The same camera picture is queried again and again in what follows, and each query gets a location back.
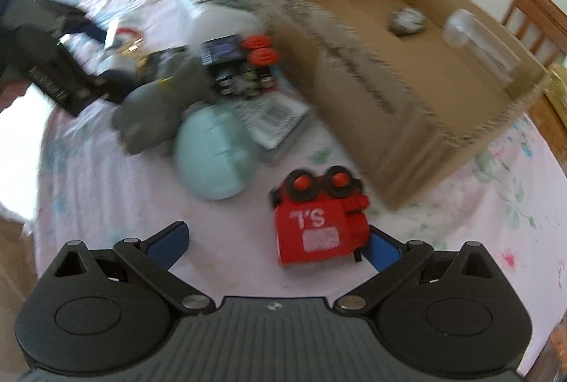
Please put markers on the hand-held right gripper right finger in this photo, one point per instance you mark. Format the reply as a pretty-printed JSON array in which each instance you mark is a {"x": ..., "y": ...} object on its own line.
[{"x": 382, "y": 250}]

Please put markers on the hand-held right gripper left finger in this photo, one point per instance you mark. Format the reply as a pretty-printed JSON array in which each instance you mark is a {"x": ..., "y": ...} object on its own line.
[{"x": 170, "y": 242}]

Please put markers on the clear bottle with silver cap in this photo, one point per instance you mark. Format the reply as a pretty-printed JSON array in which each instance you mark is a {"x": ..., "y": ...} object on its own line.
[{"x": 128, "y": 50}]

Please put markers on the red toy truck block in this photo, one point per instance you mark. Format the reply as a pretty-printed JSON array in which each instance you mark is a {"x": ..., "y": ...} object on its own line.
[{"x": 310, "y": 227}]

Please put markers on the light blue round ball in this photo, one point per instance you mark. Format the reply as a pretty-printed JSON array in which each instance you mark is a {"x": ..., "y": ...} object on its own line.
[{"x": 212, "y": 156}]

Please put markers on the grey plush toy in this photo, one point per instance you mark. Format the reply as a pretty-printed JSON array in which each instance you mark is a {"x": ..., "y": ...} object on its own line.
[{"x": 155, "y": 107}]

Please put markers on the clear case with white label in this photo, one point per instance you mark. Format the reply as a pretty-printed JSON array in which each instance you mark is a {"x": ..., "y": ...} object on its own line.
[{"x": 274, "y": 120}]

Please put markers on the white plastic bottle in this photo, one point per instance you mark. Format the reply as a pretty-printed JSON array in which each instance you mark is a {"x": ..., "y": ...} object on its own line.
[{"x": 208, "y": 12}]

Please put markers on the cardboard box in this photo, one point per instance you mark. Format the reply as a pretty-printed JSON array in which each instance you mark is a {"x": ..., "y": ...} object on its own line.
[{"x": 354, "y": 89}]

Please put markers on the black digital timer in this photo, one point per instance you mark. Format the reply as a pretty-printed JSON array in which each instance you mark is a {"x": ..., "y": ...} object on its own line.
[{"x": 221, "y": 50}]

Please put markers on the grey foil ball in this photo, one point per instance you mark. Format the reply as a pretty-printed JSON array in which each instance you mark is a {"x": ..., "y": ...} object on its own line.
[{"x": 407, "y": 21}]

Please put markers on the clear plastic jar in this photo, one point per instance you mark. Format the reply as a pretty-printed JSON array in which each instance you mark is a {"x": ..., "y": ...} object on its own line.
[{"x": 483, "y": 41}]

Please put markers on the wooden chair back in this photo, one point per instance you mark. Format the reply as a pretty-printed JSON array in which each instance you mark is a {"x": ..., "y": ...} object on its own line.
[{"x": 538, "y": 18}]

